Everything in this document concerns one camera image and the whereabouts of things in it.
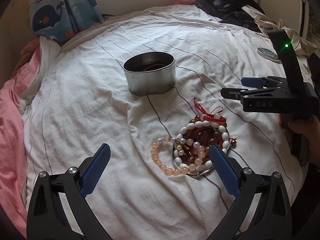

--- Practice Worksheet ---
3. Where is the blue whale print curtain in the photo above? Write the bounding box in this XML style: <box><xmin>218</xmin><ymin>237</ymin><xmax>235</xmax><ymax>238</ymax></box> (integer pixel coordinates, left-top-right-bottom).
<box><xmin>28</xmin><ymin>0</ymin><xmax>104</xmax><ymax>42</ymax></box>

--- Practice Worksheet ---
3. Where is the small pearl bracelet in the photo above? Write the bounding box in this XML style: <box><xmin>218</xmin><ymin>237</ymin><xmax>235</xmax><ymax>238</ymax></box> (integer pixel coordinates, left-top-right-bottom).
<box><xmin>170</xmin><ymin>134</ymin><xmax>202</xmax><ymax>155</ymax></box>

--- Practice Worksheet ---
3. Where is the white striped bed sheet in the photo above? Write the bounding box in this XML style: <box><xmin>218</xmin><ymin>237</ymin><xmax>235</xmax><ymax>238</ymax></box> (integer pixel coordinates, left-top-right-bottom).
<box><xmin>19</xmin><ymin>4</ymin><xmax>313</xmax><ymax>240</ymax></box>

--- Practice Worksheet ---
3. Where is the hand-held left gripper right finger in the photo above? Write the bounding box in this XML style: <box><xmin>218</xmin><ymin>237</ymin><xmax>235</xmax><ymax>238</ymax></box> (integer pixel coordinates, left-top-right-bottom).
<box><xmin>207</xmin><ymin>144</ymin><xmax>292</xmax><ymax>240</ymax></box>

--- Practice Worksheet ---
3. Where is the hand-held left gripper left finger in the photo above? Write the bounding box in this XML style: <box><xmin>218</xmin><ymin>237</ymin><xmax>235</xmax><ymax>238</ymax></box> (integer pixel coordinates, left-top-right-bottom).
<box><xmin>26</xmin><ymin>143</ymin><xmax>111</xmax><ymax>240</ymax></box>

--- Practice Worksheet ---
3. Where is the dark red bead bracelet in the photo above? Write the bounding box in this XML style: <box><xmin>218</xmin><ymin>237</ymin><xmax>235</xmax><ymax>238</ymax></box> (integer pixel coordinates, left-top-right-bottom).
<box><xmin>142</xmin><ymin>63</ymin><xmax>167</xmax><ymax>71</ymax></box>

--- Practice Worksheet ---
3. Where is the orange cloth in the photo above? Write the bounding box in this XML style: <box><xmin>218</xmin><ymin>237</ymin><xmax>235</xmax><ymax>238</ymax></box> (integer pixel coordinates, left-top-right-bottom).
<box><xmin>12</xmin><ymin>39</ymin><xmax>40</xmax><ymax>75</ymax></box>

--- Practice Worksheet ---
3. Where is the cream cloth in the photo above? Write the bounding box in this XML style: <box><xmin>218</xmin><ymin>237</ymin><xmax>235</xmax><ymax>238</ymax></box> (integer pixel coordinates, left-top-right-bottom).
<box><xmin>242</xmin><ymin>5</ymin><xmax>313</xmax><ymax>55</ymax></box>

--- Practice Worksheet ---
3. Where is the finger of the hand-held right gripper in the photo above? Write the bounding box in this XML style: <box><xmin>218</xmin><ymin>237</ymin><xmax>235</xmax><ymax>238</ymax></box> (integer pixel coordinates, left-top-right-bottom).
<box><xmin>241</xmin><ymin>76</ymin><xmax>288</xmax><ymax>88</ymax></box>
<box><xmin>220</xmin><ymin>87</ymin><xmax>283</xmax><ymax>100</ymax></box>

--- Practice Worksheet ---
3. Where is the person's right hand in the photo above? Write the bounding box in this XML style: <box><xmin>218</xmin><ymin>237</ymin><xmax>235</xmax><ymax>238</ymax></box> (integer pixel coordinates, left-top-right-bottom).
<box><xmin>278</xmin><ymin>116</ymin><xmax>320</xmax><ymax>164</ymax></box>

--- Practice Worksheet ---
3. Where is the pink blanket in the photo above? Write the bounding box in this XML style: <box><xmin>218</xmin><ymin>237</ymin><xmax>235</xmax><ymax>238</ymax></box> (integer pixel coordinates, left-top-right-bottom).
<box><xmin>0</xmin><ymin>37</ymin><xmax>42</xmax><ymax>238</ymax></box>

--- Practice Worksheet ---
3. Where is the round metal tin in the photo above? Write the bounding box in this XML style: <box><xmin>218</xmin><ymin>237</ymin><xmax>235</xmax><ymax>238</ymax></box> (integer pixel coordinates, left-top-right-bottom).
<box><xmin>123</xmin><ymin>51</ymin><xmax>176</xmax><ymax>97</ymax></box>

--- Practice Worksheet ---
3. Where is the dark clothing pile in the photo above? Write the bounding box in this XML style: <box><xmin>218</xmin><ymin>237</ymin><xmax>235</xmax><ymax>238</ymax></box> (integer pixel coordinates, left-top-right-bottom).
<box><xmin>196</xmin><ymin>0</ymin><xmax>265</xmax><ymax>33</ymax></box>

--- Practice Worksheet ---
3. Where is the white oval bead bracelet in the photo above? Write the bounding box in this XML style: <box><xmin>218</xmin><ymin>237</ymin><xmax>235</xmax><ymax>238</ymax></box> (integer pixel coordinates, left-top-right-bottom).
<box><xmin>174</xmin><ymin>120</ymin><xmax>230</xmax><ymax>170</ymax></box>

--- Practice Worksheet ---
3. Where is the pink bead bracelet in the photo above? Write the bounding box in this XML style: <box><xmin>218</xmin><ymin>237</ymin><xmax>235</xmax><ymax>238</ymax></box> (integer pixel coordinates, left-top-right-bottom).
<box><xmin>151</xmin><ymin>135</ymin><xmax>207</xmax><ymax>177</ymax></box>

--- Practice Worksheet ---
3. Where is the silver bangle with clasp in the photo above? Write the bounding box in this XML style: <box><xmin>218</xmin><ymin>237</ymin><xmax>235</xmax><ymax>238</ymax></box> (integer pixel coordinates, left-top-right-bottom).
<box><xmin>171</xmin><ymin>126</ymin><xmax>230</xmax><ymax>178</ymax></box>

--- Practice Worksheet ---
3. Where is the round teal tin lid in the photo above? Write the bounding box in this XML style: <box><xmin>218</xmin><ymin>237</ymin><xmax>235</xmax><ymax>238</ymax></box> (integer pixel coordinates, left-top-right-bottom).
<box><xmin>257</xmin><ymin>47</ymin><xmax>280</xmax><ymax>61</ymax></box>

